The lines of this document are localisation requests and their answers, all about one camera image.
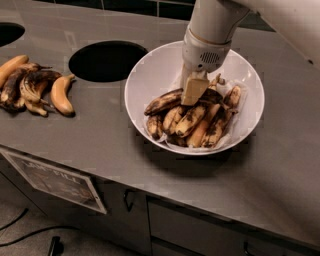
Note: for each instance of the landfill sign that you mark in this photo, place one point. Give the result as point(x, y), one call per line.
point(62, 183)

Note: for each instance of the dark curved banana on counter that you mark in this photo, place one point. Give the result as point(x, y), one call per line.
point(32, 87)

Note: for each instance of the right spotted banana in bowl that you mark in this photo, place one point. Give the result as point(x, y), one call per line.
point(221, 120)

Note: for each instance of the yellow banana at left edge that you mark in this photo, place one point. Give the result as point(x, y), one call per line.
point(8, 67)

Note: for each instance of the spotted banana in bowl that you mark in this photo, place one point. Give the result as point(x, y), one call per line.
point(172, 118)
point(189, 121)
point(221, 120)

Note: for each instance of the yellow orange banana in bowl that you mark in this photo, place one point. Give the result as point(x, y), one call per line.
point(195, 138)

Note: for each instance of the blackened banana on counter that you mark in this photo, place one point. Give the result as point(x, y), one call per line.
point(11, 98)

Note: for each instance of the white bowl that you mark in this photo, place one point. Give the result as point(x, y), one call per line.
point(159, 71)

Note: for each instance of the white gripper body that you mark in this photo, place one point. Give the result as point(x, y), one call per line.
point(201, 54)

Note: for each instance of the black cabinet handle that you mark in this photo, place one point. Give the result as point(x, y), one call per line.
point(128, 199)

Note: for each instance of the left spotted banana in bowl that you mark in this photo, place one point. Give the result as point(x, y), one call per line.
point(172, 118)

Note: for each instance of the black drawer handle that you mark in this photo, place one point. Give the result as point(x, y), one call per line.
point(247, 251)

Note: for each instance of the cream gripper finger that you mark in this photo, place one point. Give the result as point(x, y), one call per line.
point(185, 72)
point(195, 86)

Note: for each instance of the small leftmost banana in bowl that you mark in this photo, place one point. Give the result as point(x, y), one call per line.
point(154, 127)

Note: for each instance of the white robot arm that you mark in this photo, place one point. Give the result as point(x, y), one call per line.
point(209, 34)

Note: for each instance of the yellow banana on counter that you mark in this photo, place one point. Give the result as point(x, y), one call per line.
point(59, 95)

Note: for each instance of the dark brown top banana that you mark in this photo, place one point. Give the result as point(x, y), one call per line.
point(174, 98)

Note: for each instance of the black floor object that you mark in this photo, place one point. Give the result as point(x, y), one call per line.
point(56, 247)

